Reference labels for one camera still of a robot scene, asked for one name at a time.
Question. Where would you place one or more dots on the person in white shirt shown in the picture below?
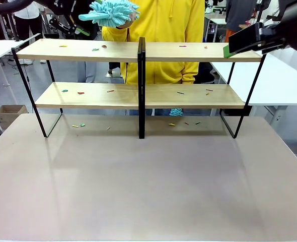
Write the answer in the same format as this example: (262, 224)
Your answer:
(27, 17)

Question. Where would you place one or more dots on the open cardboard box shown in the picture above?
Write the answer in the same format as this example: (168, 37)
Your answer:
(10, 113)

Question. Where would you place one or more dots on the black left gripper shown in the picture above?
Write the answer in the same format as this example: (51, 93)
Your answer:
(56, 6)

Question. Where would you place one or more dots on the green and white device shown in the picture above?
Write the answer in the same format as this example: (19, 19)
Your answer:
(217, 10)

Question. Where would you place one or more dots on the person in black top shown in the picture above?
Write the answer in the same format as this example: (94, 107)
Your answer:
(94, 15)

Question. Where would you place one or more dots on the wooden two-tier shelf unit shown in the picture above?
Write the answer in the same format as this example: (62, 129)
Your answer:
(88, 49)
(201, 53)

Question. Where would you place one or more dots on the black vertical pole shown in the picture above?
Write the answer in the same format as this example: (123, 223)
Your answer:
(260, 10)

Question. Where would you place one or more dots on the small cyan microfibre duster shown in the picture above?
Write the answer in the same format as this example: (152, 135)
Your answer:
(175, 112)

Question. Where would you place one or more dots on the person in yellow hoodie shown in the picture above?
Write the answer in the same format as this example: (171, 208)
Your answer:
(163, 25)

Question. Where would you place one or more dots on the person in orange trousers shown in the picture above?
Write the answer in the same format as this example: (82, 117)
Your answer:
(239, 12)

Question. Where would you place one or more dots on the large white table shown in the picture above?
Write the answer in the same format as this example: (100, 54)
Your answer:
(277, 83)

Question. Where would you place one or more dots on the person's right hand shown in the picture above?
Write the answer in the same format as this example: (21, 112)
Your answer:
(133, 17)

